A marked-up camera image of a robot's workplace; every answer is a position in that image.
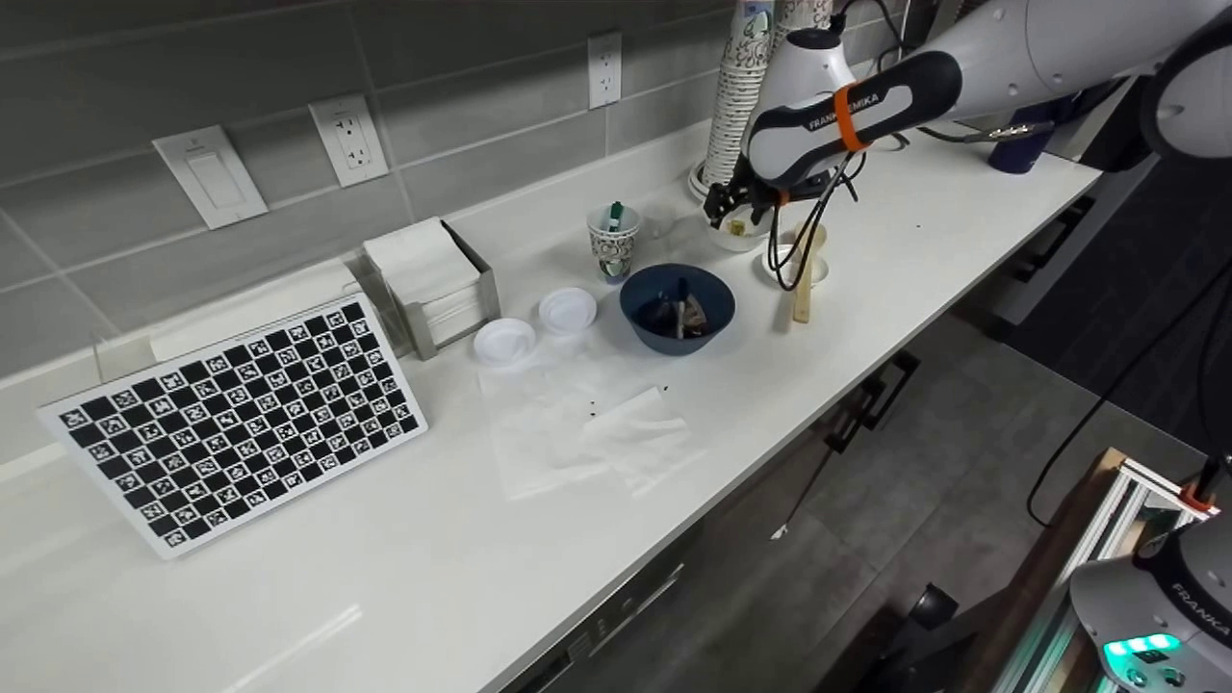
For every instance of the dark blue bowl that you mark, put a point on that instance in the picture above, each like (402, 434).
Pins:
(671, 284)

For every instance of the clear plastic sheet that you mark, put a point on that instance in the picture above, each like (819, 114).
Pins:
(554, 434)

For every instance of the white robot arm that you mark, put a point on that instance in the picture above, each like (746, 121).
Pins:
(1000, 61)

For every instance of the white round lid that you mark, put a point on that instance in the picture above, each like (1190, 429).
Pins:
(506, 345)
(568, 310)

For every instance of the white light switch plate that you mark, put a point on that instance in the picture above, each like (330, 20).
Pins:
(215, 176)

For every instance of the white power outlet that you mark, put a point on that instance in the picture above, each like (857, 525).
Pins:
(350, 138)
(605, 67)

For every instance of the sachet in bowl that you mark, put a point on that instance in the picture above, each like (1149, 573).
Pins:
(681, 317)

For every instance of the patterned ceramic jar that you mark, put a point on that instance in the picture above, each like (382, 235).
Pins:
(614, 235)

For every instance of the grey robot base with light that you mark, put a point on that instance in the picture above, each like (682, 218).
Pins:
(1161, 616)

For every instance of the small white dish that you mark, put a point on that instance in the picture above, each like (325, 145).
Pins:
(742, 233)

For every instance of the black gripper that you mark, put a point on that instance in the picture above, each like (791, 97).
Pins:
(742, 198)

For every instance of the black white calibration board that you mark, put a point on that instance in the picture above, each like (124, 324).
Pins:
(205, 446)

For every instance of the napkin holder with napkins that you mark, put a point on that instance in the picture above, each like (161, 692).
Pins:
(436, 284)

